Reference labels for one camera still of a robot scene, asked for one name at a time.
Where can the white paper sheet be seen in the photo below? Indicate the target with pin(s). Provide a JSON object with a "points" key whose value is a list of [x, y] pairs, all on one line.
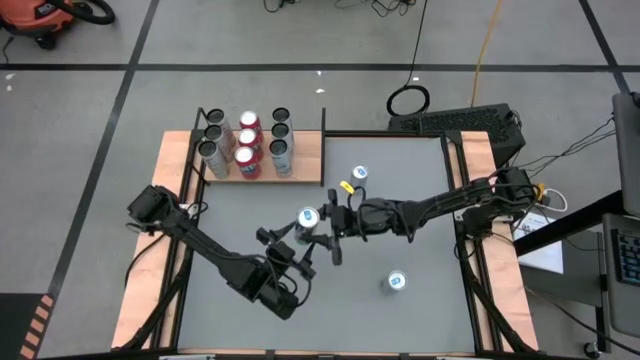
{"points": [[545, 257]]}

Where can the yellow gripper tag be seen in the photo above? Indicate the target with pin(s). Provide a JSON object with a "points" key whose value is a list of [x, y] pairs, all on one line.
{"points": [[347, 187]]}

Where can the black orange hazard strip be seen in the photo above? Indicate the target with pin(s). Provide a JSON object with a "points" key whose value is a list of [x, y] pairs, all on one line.
{"points": [[37, 325]]}

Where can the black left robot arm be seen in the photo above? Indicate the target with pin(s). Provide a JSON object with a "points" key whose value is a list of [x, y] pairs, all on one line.
{"points": [[220, 260]]}

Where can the grey monitor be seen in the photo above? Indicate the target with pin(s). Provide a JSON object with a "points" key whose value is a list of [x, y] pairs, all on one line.
{"points": [[629, 150]]}

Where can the black aluminium table frame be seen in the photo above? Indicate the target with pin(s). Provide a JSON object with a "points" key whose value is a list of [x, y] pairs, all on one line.
{"points": [[382, 134]]}

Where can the grey table mat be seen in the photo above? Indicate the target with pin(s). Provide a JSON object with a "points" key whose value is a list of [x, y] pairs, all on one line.
{"points": [[320, 320]]}

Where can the slim silver blue can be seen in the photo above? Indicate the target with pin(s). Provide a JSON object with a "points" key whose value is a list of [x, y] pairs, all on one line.
{"points": [[360, 172], [397, 280], [307, 217]]}

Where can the slim silver can black lid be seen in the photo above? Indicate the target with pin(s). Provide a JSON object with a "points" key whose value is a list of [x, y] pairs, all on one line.
{"points": [[213, 133], [281, 131], [281, 115], [207, 149], [216, 116], [279, 148]]}

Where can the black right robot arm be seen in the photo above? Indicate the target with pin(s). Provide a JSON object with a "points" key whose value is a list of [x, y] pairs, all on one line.
{"points": [[450, 202]]}

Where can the black metal shelf frame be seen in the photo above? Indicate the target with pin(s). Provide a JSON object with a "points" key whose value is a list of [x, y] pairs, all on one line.
{"points": [[323, 150]]}

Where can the yellow power plug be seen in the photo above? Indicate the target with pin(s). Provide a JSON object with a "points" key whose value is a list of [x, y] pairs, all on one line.
{"points": [[541, 190]]}

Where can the black caster wheel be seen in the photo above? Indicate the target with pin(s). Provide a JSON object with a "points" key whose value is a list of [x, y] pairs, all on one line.
{"points": [[591, 348]]}

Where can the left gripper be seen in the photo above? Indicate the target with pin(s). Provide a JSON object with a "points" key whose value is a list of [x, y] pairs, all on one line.
{"points": [[282, 252]]}

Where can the grey device with keypad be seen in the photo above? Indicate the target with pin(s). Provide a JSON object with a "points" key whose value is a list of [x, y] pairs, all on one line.
{"points": [[627, 257]]}

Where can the wooden shelf board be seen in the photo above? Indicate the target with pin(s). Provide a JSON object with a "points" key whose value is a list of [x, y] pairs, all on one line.
{"points": [[307, 160]]}

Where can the orange shop vacuum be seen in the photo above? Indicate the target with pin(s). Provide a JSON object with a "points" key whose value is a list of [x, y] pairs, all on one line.
{"points": [[35, 15]]}

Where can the red Fanta strawberry can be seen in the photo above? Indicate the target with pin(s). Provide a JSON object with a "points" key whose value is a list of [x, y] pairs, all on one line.
{"points": [[248, 120], [244, 155], [247, 137]]}

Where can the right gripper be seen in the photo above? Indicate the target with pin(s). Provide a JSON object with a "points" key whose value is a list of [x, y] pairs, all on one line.
{"points": [[360, 220]]}

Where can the black metal stand bar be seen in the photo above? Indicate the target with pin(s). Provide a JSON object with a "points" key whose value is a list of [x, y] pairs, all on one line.
{"points": [[595, 210]]}

